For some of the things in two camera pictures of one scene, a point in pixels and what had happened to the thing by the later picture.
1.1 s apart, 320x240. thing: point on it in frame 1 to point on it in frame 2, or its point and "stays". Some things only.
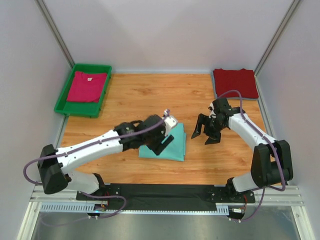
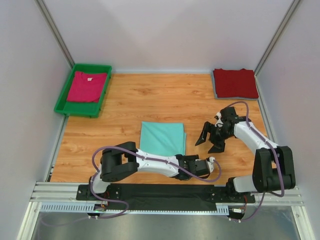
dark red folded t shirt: x=242 y=80 stays
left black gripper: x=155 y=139 to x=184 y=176
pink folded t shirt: x=86 y=87 stays
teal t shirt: x=176 y=150 stays
